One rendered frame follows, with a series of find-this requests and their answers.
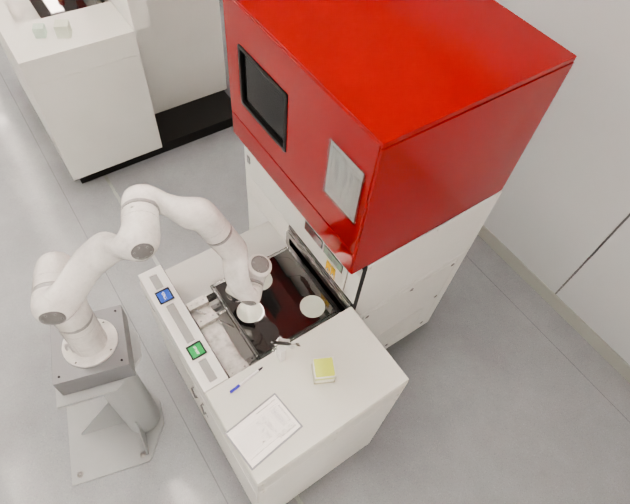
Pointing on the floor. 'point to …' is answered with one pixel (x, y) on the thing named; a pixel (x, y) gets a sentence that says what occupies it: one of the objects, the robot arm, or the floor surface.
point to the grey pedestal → (112, 425)
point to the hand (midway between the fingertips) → (235, 297)
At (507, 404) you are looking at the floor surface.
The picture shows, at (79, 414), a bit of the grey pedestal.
